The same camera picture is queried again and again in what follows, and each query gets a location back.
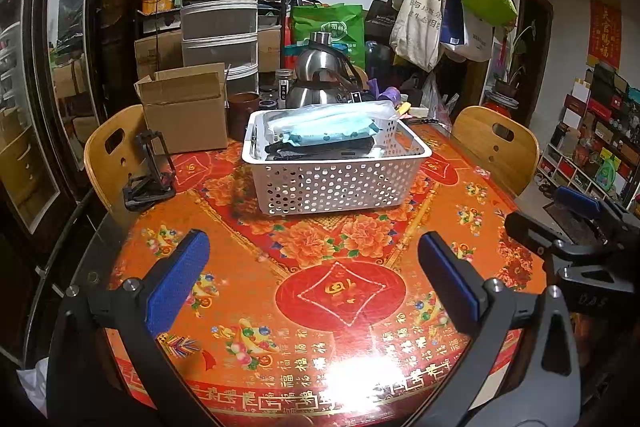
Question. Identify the plastic packet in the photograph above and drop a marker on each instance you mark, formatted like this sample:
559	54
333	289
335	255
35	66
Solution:
330	113

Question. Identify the black cloth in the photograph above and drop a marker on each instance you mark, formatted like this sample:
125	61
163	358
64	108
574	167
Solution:
320	152

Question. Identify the brown mug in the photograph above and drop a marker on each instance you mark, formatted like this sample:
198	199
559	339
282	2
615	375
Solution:
242	117

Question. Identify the blue and white paper bag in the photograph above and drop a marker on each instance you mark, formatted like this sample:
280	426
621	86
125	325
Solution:
452	17

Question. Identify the open cardboard box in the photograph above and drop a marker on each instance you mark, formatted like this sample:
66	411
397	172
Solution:
185	122

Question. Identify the white canvas tote bag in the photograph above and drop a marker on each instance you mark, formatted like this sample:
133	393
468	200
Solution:
417	22

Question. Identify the stack of grey plastic drawers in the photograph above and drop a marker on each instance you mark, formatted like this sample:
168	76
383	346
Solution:
220	22

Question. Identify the shelf with boxes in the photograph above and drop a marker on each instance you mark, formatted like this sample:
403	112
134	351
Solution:
600	147

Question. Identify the clear glass jar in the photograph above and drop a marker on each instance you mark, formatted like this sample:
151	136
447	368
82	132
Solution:
283	87

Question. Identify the stainless steel kettle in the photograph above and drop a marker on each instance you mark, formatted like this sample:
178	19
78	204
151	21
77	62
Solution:
320	67

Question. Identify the red wall poster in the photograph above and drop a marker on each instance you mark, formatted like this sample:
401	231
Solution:
605	32

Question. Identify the white cloth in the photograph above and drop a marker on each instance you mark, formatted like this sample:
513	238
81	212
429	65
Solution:
32	387

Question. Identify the purple plastic bag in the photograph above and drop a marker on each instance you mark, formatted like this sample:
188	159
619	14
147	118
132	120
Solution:
389	97

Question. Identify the black paper bag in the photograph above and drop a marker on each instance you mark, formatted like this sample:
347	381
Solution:
380	19

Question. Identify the teal wipes packet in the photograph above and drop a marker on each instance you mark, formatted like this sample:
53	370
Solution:
330	133

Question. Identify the green shopping bag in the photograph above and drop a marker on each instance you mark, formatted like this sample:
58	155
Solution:
345	32

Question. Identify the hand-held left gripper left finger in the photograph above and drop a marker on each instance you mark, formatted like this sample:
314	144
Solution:
175	282

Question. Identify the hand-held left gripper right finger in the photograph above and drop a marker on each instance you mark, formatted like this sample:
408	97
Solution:
445	277

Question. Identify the black folding phone stand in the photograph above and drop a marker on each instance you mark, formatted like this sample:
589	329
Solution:
150	192

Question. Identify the wooden chair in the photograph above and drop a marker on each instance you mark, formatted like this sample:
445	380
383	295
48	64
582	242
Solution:
480	142
107	167

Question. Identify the brown cardboard carton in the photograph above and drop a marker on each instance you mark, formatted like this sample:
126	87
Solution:
155	54

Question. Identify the potted plant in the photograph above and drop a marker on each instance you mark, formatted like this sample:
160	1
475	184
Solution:
512	67

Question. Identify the white perforated plastic basket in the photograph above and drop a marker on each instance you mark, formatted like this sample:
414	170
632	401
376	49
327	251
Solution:
330	192

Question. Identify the dark wooden mirror cabinet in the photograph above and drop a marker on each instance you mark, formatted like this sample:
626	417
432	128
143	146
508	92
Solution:
30	107

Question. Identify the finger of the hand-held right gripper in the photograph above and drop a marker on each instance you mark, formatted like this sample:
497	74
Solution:
580	202
530	229

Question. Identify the red floral tablecloth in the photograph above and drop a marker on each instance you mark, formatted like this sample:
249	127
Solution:
330	292

